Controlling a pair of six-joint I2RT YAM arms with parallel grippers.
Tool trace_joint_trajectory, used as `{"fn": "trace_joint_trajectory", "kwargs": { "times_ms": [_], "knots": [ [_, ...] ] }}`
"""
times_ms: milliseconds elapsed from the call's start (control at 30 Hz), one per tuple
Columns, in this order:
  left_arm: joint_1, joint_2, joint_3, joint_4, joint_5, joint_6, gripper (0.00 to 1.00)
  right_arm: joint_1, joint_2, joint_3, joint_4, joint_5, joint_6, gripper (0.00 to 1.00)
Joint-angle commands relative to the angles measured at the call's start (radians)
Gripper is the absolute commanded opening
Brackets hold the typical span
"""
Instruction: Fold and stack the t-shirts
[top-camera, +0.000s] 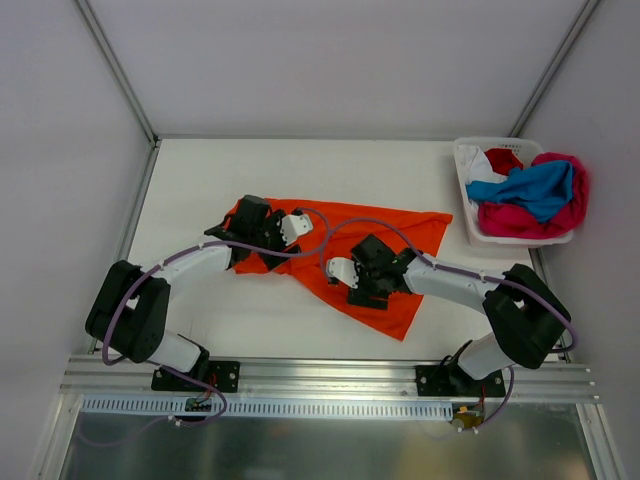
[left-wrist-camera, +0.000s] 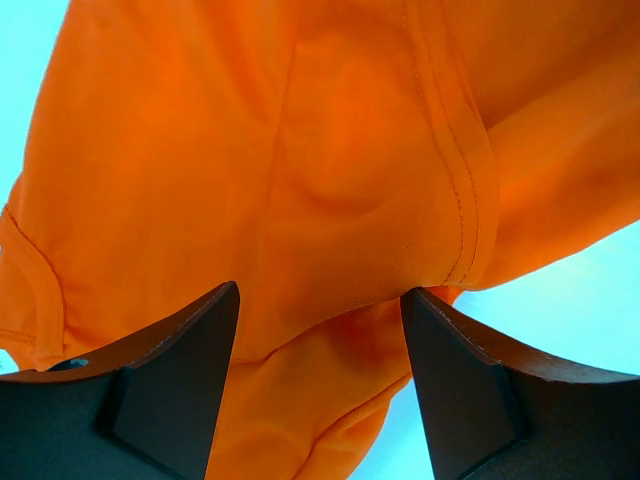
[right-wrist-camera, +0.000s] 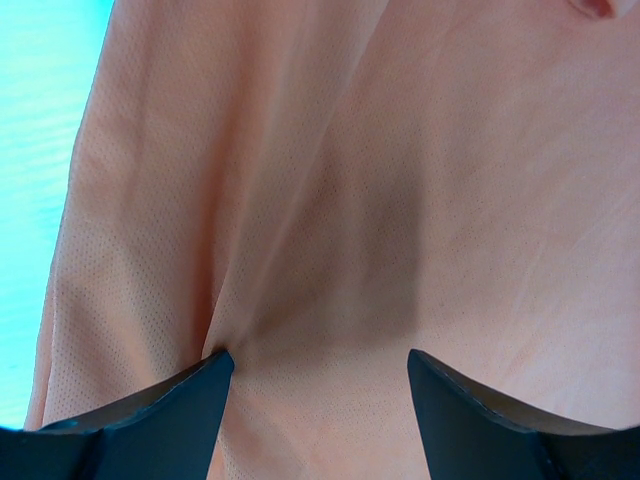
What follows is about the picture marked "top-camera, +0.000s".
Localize orange t shirt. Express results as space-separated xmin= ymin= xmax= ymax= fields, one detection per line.
xmin=234 ymin=198 xmax=453 ymax=341

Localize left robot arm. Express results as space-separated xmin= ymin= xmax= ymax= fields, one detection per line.
xmin=85 ymin=195 xmax=313 ymax=390

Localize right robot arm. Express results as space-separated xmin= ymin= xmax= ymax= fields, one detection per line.
xmin=326 ymin=235 xmax=573 ymax=398

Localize magenta pink t shirt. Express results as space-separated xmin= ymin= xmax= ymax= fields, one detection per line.
xmin=475 ymin=152 xmax=590 ymax=239

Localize white t shirt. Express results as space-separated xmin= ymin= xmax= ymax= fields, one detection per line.
xmin=454 ymin=144 xmax=507 ymax=185

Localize red t shirt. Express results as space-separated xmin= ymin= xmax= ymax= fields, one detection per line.
xmin=485 ymin=148 xmax=524 ymax=176

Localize blue t shirt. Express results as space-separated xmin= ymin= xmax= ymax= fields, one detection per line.
xmin=466 ymin=160 xmax=574 ymax=223

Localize white plastic laundry basket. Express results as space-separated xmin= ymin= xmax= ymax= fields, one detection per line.
xmin=453 ymin=136 xmax=574 ymax=249

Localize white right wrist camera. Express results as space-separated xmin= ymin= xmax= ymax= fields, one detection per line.
xmin=325 ymin=257 xmax=359 ymax=289

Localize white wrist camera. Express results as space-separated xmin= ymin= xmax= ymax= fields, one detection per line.
xmin=279 ymin=212 xmax=314 ymax=246
xmin=325 ymin=257 xmax=359 ymax=289

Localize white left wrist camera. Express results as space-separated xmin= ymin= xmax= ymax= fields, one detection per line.
xmin=279 ymin=212 xmax=314 ymax=246

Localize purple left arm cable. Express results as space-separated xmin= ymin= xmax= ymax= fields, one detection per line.
xmin=101 ymin=207 xmax=332 ymax=368

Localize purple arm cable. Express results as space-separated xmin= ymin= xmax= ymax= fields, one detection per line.
xmin=101 ymin=207 xmax=332 ymax=368
xmin=319 ymin=217 xmax=582 ymax=351

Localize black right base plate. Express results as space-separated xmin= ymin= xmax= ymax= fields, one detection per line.
xmin=414 ymin=365 xmax=506 ymax=398

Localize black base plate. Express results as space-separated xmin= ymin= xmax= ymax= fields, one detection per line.
xmin=151 ymin=360 xmax=241 ymax=393
xmin=414 ymin=365 xmax=506 ymax=398

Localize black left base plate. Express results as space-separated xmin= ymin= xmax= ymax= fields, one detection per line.
xmin=151 ymin=360 xmax=241 ymax=393

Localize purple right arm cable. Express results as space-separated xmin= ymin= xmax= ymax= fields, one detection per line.
xmin=319 ymin=217 xmax=582 ymax=351

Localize white slotted cable duct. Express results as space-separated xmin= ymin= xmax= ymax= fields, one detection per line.
xmin=81 ymin=395 xmax=454 ymax=422

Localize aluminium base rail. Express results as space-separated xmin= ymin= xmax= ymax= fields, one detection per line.
xmin=59 ymin=355 xmax=602 ymax=404

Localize aluminium frame post left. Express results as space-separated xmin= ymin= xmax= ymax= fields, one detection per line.
xmin=72 ymin=0 xmax=159 ymax=147

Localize aluminium frame post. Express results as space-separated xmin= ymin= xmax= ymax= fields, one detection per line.
xmin=72 ymin=0 xmax=159 ymax=147
xmin=509 ymin=0 xmax=603 ymax=137

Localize aluminium frame post right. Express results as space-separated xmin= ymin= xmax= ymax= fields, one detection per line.
xmin=509 ymin=0 xmax=603 ymax=137

